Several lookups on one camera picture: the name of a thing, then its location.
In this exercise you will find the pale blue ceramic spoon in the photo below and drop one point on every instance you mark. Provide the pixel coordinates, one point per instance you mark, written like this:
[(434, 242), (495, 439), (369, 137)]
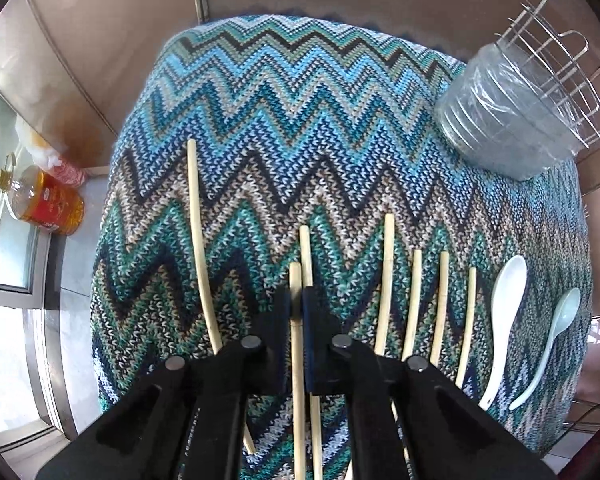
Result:
[(567, 305)]

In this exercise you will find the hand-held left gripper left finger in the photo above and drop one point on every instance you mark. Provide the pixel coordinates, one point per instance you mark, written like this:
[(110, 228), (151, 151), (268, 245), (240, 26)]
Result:
[(279, 330)]

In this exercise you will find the zigzag knit cloth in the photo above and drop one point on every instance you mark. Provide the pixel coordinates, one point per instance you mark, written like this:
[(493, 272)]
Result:
[(305, 135)]

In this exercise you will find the clear utensil holder with rack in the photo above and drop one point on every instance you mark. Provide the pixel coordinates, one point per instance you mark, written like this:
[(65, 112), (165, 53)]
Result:
[(505, 125)]

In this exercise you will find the set of bamboo chopsticks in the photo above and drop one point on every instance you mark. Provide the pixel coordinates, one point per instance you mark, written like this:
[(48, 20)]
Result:
[(388, 240)]

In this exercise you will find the white ceramic spoon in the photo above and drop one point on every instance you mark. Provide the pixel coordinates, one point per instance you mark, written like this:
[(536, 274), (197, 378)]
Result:
[(510, 277)]

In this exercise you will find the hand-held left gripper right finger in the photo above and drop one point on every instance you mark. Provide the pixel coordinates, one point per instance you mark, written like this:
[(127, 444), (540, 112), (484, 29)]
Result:
[(312, 340)]

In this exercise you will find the red and white plastic bag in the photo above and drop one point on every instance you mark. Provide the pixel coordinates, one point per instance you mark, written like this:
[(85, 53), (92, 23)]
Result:
[(67, 172)]

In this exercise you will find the slender cream chopstick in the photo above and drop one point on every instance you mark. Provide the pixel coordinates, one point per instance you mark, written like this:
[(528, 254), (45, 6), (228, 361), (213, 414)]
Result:
[(295, 280)]

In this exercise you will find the sliding glass door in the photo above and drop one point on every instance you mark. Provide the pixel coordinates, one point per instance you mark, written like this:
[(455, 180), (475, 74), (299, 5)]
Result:
[(10, 260)]

